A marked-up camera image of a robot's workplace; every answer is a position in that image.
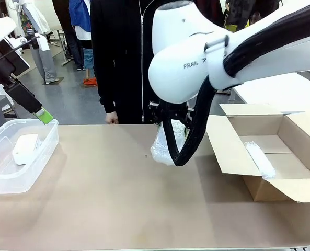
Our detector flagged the clear plastic bin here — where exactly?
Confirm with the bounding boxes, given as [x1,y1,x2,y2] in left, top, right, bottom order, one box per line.
[0,118,60,195]

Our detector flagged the person's right forearm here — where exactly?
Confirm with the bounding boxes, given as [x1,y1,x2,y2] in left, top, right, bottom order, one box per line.
[91,60,117,115]

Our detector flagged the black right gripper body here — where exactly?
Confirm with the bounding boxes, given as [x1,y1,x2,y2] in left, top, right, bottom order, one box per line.
[158,101,189,118]

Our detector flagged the person's right hand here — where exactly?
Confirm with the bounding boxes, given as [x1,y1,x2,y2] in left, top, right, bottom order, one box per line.
[105,111,119,125]

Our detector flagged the unwrapped white clock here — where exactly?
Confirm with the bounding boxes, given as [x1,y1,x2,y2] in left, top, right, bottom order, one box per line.
[12,133,40,166]

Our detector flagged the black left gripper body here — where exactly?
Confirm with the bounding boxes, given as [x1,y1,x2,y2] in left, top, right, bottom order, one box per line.
[0,39,17,88]

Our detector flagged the black braided cable bundle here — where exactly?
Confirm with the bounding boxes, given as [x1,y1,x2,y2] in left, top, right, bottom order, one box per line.
[163,0,310,167]

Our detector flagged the tall bubble-wrapped clock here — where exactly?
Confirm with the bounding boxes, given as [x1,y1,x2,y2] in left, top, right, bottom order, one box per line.
[243,141,277,180]

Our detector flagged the person in black hoodie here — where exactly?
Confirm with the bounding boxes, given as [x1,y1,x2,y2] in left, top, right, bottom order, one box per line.
[90,0,166,125]

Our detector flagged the bystander in dark trousers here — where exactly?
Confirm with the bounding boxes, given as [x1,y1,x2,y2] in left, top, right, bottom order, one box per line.
[52,0,85,71]

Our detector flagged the bystander in blue jacket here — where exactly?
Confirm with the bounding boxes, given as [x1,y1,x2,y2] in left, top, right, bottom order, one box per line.
[68,0,98,87]

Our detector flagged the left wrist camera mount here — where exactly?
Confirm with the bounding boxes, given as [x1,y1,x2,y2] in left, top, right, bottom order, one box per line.
[5,32,50,53]

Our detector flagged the bystander with yellow apron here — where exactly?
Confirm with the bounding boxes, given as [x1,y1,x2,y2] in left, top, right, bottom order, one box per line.
[222,0,275,33]

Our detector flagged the brown cardboard box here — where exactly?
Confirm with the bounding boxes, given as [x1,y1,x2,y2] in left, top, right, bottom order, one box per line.
[205,103,310,203]

